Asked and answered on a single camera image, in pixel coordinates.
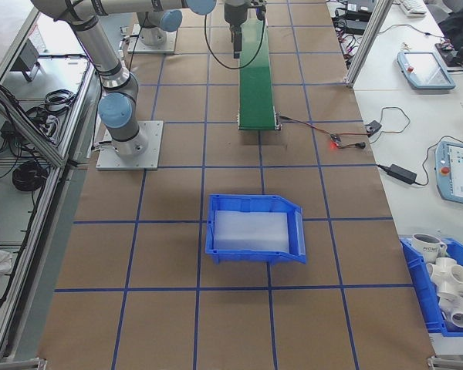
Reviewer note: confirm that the green conveyor belt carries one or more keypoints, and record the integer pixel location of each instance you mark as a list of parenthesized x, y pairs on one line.
[(256, 96)]

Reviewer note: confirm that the black power brick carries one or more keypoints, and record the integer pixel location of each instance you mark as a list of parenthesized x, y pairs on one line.
[(351, 26), (360, 7)]

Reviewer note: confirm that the small circuit board red LED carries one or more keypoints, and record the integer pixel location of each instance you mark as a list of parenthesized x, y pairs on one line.
[(335, 138)]

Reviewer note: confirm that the black barrel connector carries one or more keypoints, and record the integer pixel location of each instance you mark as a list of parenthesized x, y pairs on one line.
[(359, 145)]

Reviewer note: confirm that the small black box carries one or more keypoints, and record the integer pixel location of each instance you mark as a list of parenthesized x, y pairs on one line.
[(373, 127)]

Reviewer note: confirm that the white keyboard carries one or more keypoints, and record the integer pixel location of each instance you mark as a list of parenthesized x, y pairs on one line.
[(413, 7)]

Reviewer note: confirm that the grey blue teach pendant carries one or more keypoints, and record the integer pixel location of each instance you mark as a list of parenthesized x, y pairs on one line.
[(459, 169), (424, 69)]

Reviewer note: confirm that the grey metal box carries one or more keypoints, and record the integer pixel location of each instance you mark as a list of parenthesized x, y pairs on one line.
[(25, 58)]

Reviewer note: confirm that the small black electronics module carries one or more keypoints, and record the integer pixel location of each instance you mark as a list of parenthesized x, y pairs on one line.
[(447, 56)]

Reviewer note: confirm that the black power adapter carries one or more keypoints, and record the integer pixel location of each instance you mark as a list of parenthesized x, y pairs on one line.
[(402, 173)]

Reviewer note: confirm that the blue open-front plastic bin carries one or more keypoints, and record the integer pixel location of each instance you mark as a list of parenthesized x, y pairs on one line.
[(254, 258)]

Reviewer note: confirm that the black fabric bundle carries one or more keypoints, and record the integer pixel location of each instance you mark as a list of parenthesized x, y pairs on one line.
[(459, 23)]

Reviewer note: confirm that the white mug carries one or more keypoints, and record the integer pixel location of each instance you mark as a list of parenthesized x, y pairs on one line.
[(424, 246)]

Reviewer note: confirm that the blue plastic parts bin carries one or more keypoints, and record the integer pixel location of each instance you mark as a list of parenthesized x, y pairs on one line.
[(420, 293)]

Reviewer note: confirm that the white PVC pipe fitting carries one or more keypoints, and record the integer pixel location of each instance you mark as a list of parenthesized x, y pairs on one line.
[(447, 275), (457, 312)]

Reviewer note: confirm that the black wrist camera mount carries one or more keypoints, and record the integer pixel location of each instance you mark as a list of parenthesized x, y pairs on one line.
[(259, 9)]

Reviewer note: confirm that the aluminium extrusion post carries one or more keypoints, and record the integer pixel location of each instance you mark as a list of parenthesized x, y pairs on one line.
[(364, 42)]

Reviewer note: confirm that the V-shaped metal bar frame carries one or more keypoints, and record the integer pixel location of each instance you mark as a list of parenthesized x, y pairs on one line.
[(27, 277)]

